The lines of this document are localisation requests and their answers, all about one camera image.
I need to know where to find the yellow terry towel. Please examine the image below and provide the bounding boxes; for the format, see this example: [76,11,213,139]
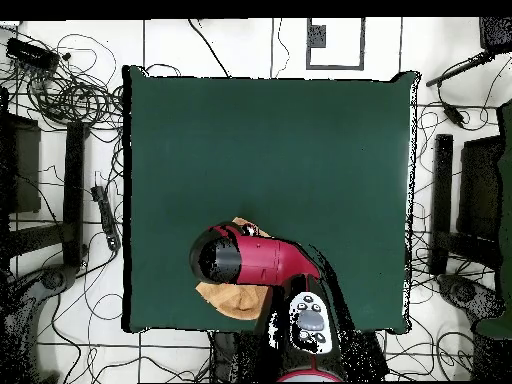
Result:
[194,216,274,322]

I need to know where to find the black flat box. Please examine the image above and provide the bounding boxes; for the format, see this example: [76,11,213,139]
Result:
[456,134,504,241]
[0,112,42,214]

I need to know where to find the dark green table cloth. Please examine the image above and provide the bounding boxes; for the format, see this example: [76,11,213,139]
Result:
[121,64,421,335]

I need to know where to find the black power strip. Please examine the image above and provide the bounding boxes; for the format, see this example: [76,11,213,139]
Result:
[90,184,122,252]

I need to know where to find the black stand bar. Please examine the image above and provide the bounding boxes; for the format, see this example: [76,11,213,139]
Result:
[432,133,454,275]
[62,121,90,268]

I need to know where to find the dark grey square plate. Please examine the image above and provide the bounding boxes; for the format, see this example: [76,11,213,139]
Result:
[306,24,328,49]

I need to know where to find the black power adapter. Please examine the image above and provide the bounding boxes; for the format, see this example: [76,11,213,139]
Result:
[442,102,466,129]

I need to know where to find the black network box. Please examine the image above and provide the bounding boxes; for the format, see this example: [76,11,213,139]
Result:
[5,36,61,74]

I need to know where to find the black boom pole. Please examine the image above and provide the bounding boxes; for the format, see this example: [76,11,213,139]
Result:
[424,49,499,88]

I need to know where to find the dark green hanging cloth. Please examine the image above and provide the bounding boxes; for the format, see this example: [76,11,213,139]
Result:
[474,99,512,340]

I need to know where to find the black speckled box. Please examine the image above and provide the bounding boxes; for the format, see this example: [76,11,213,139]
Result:
[478,16,512,52]

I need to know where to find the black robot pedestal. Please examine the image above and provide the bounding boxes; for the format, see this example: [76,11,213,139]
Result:
[209,330,281,383]

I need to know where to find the black floor cable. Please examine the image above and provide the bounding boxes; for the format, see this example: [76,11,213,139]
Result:
[187,18,232,78]

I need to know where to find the grey floor tape frame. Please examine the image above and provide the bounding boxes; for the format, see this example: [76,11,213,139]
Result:
[306,16,366,72]

